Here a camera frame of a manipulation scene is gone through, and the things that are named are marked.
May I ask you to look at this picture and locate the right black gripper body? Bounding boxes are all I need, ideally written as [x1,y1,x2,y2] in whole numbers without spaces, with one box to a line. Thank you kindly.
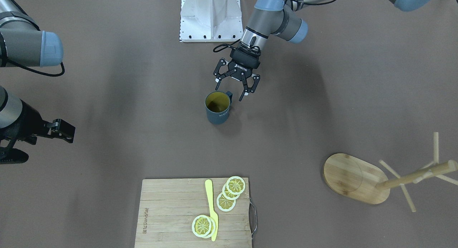
[0,105,47,144]

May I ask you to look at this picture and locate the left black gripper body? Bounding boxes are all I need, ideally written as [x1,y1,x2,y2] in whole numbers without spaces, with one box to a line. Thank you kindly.
[228,48,261,72]

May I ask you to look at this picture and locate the dark blue mug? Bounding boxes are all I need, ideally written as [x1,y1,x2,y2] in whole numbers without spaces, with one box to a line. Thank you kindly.
[205,91,233,125]

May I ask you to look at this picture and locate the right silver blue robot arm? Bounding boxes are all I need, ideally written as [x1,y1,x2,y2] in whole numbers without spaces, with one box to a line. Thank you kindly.
[1,0,75,144]

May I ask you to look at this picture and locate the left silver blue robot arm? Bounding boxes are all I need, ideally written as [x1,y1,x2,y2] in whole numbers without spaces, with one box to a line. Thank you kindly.
[213,0,336,100]

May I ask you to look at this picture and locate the wooden cup storage rack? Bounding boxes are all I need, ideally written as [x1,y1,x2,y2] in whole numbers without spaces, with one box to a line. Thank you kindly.
[322,132,458,212]

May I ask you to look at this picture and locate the lemon slice toy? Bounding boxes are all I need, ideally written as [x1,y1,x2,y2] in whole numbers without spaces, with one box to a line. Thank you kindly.
[226,176,246,195]
[222,184,240,200]
[216,193,236,212]
[191,214,215,238]

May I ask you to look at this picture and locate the wooden cutting board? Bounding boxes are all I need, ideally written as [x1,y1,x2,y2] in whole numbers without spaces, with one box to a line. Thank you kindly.
[135,177,257,248]

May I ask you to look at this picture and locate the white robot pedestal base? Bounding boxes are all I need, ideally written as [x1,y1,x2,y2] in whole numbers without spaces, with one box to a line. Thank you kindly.
[179,0,243,43]

